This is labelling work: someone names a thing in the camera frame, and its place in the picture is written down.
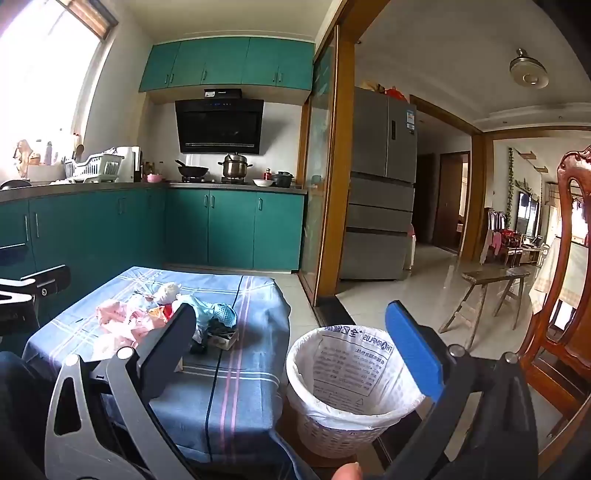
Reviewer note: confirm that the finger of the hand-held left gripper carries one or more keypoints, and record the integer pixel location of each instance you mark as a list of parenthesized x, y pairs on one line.
[(48, 279)]

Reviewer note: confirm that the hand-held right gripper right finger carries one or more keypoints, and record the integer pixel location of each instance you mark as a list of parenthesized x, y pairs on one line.
[(415, 344)]

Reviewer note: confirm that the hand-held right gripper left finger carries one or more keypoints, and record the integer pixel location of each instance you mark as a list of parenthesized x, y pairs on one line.
[(166, 350)]

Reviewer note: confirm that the white printed plastic bin liner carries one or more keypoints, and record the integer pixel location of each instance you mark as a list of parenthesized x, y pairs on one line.
[(351, 369)]

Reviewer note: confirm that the white woven plastic wastebasket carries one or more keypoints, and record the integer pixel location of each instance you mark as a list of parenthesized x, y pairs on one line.
[(341, 436)]

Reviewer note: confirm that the person's right hand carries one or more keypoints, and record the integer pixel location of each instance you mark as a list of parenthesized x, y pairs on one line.
[(347, 472)]

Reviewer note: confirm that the red and yellow wrapper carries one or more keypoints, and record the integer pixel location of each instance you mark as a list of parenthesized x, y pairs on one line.
[(159, 314)]

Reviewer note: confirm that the pink plastic bag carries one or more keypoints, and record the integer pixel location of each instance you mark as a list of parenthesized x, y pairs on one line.
[(120, 318)]

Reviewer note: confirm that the small dark open box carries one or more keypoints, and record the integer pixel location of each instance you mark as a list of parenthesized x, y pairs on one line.
[(222, 338)]

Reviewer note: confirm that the light blue crumpled cloth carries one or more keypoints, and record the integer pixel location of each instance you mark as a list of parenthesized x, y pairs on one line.
[(207, 310)]

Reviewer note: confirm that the white crumpled tissue wad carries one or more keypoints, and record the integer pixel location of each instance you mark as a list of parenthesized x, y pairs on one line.
[(166, 291)]

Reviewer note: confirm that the blue checked tablecloth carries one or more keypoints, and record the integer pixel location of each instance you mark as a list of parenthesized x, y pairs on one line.
[(244, 369)]

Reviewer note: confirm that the person's blue trousers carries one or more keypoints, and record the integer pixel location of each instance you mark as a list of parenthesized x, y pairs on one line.
[(18, 406)]

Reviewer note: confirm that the wooden bench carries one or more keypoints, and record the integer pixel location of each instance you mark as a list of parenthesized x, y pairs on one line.
[(494, 279)]

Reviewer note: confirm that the grey kitchen countertop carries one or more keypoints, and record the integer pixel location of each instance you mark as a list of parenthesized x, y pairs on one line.
[(115, 186)]

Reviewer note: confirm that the white plastic dish rack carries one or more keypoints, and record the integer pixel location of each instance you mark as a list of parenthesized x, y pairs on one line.
[(94, 167)]

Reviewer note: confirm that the green base cabinets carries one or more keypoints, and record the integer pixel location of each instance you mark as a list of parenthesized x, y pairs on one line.
[(231, 230)]

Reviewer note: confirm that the white kitchen appliance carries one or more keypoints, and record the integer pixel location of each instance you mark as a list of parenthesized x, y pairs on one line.
[(129, 164)]

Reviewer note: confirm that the brown interior door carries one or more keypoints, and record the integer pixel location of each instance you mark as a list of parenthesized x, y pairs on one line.
[(450, 203)]

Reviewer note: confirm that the pink bowl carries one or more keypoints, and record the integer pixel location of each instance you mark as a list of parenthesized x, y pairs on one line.
[(154, 177)]

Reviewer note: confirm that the silver refrigerator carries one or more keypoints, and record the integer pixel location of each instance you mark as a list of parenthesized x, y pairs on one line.
[(378, 184)]

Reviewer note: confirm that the gas stove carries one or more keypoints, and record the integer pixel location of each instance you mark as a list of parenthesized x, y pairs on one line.
[(214, 180)]

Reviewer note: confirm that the black wok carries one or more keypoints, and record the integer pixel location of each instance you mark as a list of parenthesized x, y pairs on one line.
[(194, 170)]

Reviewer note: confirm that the green hanging vine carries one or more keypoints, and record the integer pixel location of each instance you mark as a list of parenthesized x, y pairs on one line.
[(510, 184)]

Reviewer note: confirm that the white bowl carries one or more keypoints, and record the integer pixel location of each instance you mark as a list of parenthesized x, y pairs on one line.
[(263, 182)]

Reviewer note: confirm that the stainless steel stock pot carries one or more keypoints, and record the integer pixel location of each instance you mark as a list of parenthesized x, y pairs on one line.
[(235, 167)]

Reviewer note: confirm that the kitchen window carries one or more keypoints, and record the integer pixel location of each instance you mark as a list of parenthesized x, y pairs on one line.
[(46, 78)]

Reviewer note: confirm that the wooden framed sliding glass door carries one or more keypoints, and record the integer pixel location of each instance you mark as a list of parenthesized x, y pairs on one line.
[(323, 161)]

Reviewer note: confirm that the dark casserole pot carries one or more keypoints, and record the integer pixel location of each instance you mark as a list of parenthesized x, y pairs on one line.
[(283, 180)]

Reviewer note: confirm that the carved wooden chair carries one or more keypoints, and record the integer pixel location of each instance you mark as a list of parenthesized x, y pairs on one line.
[(565, 194)]

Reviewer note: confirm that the black range hood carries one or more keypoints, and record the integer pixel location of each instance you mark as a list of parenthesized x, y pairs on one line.
[(217, 122)]

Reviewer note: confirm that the round ceiling lamp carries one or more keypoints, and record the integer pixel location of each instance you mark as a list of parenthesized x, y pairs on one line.
[(528, 69)]

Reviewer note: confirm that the green wall cabinets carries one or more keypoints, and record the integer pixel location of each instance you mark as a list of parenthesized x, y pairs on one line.
[(221, 62)]

